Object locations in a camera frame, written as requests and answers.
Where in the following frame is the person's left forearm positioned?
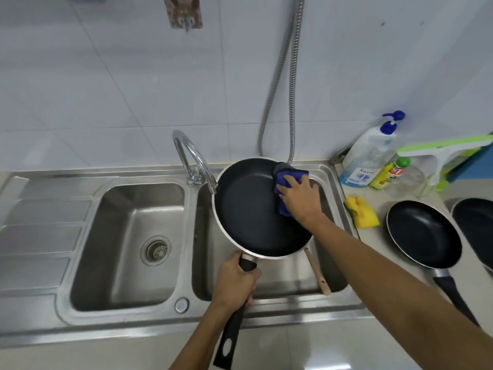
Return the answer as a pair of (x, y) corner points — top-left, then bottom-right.
(167, 300), (236, 370)

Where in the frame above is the metal sink strainer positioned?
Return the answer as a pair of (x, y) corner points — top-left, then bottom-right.
(140, 235), (172, 266)

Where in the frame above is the person's left hand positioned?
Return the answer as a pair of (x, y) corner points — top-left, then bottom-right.
(210, 251), (262, 312)

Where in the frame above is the metal spatula wooden handle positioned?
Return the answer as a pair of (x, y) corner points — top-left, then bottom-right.
(304, 248), (333, 297)

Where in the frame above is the blue microfibre cloth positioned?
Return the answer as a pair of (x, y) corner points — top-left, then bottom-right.
(272, 162), (310, 218)

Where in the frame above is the small yellow bottle green cap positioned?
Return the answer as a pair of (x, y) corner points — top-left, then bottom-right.
(369, 157), (411, 192)

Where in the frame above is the yellow sponge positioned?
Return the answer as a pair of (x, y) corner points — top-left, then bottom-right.
(344, 194), (381, 229)

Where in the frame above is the person's right forearm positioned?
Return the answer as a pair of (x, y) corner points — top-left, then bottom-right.
(306, 215), (493, 370)

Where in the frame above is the chrome faucet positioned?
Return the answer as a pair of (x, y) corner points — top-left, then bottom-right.
(172, 129), (219, 195)

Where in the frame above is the stainless steel double sink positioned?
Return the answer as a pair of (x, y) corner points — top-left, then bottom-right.
(0, 162), (376, 349)

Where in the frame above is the brown adhesive wall hook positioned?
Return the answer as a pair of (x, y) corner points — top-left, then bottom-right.
(163, 0), (204, 32)

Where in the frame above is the green knife block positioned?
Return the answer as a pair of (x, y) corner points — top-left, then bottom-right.
(437, 148), (482, 192)

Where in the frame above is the large black frying pan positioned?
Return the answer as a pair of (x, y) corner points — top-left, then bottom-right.
(211, 157), (315, 370)

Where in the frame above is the clear glass cup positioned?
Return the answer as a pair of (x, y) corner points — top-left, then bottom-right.
(385, 163), (426, 199)

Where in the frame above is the blue cutting board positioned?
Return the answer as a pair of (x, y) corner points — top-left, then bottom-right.
(448, 144), (493, 183)

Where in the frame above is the green white squeegee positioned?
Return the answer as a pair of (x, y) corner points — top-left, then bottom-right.
(396, 134), (493, 195)

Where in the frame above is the clear pump soap bottle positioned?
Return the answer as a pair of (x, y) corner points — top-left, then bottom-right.
(338, 110), (406, 188)

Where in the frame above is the person's right hand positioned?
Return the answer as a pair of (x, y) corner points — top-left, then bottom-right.
(276, 174), (326, 228)

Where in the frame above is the metal shower hose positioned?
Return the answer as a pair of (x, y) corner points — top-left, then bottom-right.
(258, 0), (306, 165)

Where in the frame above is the small black frying pan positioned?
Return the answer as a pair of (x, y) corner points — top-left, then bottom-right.
(386, 200), (480, 328)

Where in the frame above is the medium black frying pan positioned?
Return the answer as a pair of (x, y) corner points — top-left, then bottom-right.
(451, 197), (493, 272)

